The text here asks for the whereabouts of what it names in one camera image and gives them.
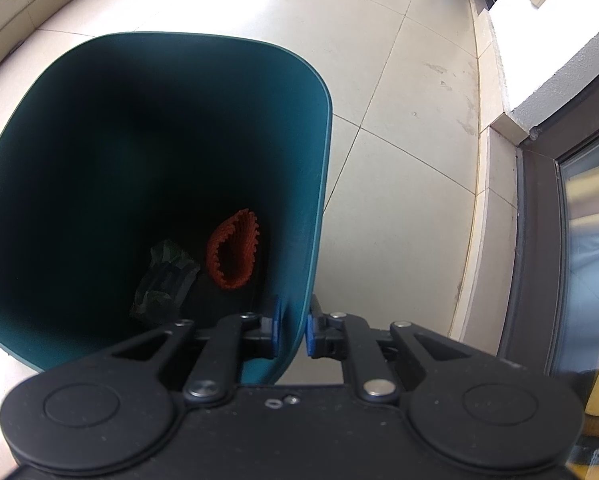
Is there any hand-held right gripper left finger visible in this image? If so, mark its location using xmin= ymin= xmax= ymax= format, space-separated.
xmin=110 ymin=295 xmax=282 ymax=405

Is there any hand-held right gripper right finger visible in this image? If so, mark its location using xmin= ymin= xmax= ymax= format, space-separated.
xmin=305 ymin=294 xmax=483 ymax=403

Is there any green plastic wrapper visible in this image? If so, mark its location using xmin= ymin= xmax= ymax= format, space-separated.
xmin=131 ymin=240 xmax=200 ymax=323

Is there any sliding glass door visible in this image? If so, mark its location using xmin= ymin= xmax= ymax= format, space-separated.
xmin=497 ymin=87 xmax=599 ymax=461

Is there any teal plastic bin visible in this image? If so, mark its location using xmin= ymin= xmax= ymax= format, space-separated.
xmin=0 ymin=32 xmax=333 ymax=386

